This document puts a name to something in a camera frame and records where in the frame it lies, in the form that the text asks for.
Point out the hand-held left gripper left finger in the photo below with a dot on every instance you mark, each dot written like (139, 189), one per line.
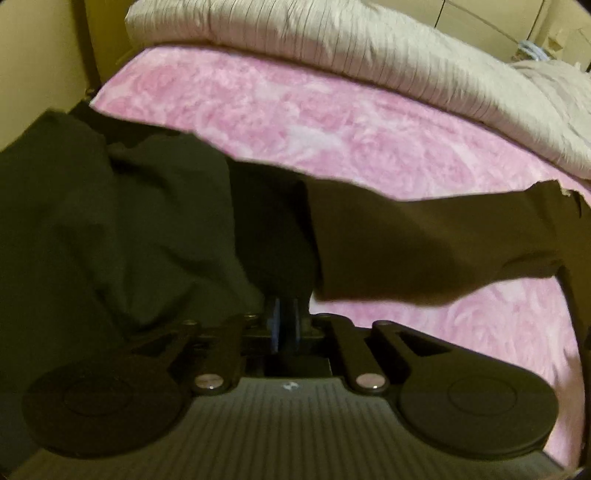
(276, 323)

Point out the blue white cloth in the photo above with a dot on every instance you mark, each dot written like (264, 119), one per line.
(531, 50)

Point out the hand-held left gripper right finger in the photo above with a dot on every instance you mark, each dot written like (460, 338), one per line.
(295, 323)

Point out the black garment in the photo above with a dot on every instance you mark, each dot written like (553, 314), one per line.
(115, 221)

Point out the cream wardrobe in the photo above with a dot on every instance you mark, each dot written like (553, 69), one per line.
(498, 18)

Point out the white ribbed quilt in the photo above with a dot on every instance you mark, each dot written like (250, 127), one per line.
(369, 41)

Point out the pink floral blanket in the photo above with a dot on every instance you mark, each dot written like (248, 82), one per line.
(323, 124)

